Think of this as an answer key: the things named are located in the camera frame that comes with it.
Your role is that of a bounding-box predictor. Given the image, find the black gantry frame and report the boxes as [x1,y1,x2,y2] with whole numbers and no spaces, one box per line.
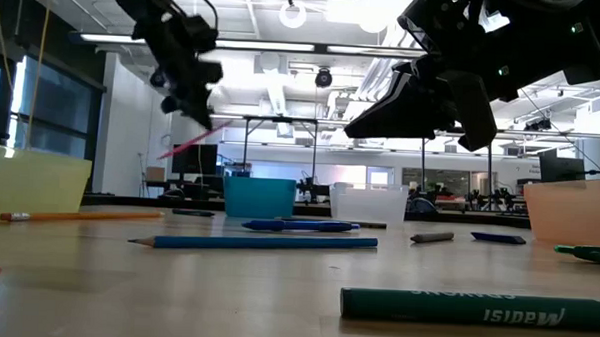
[238,113,324,183]
[417,125,498,196]

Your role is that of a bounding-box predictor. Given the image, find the green crayon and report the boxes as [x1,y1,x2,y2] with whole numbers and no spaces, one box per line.
[339,286,600,332]

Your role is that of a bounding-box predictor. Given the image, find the blue eraser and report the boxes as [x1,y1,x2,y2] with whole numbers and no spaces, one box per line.
[469,230,528,246]

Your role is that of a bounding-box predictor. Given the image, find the small grey pen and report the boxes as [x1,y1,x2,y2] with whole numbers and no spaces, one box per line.
[171,207,217,219]

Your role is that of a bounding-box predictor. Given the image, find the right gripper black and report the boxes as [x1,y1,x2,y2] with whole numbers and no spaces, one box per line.
[343,0,600,157]

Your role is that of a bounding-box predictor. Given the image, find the black ceiling camera cluster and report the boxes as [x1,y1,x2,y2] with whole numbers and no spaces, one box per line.
[524,116,554,133]

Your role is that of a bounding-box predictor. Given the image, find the yellow extension cord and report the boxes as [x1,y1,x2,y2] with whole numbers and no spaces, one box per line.
[0,0,52,151]

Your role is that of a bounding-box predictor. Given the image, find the grey crayon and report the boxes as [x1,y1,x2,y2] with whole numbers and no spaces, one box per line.
[409,229,456,246]

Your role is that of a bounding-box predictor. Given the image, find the clear plastic bin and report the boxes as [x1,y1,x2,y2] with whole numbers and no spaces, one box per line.
[327,182,410,226]

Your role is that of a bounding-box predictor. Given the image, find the grey office chair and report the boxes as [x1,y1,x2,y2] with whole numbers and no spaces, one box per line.
[406,195,438,215]

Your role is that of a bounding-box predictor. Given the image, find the brown cardboard box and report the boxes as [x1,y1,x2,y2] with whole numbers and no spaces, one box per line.
[144,165,167,184]

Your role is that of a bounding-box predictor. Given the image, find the white ring light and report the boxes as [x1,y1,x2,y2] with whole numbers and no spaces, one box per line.
[277,0,309,31]

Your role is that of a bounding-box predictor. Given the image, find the blue pen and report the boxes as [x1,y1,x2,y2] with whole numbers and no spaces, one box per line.
[241,217,362,236]

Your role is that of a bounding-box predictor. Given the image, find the black hanging camera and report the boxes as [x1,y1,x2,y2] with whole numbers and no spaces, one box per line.
[314,67,335,90]
[149,67,168,89]

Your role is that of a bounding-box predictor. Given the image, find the blue pencil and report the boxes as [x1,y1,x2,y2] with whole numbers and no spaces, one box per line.
[126,229,380,257]

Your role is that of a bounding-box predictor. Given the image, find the green pen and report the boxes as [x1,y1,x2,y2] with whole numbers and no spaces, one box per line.
[552,243,600,266]

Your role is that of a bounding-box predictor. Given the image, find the silver ventilation ducts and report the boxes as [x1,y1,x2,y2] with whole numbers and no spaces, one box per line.
[354,9,437,107]

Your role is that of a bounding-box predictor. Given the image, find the orange pencil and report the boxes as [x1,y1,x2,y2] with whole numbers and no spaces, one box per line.
[0,205,165,229]

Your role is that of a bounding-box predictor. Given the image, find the yellow plastic bin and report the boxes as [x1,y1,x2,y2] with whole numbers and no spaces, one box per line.
[0,144,94,226]

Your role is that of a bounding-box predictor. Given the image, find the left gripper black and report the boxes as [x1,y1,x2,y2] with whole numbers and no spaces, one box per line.
[128,10,226,132]

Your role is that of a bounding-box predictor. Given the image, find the black robot station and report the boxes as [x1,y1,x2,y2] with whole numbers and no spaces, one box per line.
[466,186,520,213]
[296,175,331,206]

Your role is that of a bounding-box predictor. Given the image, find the black aluminium table frame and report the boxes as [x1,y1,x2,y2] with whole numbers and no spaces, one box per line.
[80,194,533,231]

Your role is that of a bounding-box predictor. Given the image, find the teal plastic bin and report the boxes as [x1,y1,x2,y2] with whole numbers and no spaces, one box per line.
[221,175,298,220]

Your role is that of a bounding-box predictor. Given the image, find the orange plastic bin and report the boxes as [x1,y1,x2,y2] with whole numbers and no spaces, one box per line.
[520,174,600,248]

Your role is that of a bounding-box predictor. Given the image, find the pink pencil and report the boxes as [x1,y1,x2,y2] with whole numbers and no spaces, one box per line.
[157,117,234,163]

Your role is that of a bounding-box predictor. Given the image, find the long LED light bar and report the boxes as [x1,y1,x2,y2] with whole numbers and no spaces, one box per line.
[67,29,600,69]

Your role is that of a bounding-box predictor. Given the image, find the black computer monitor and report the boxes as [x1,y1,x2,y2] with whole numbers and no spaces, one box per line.
[538,149,588,185]
[171,142,219,178]

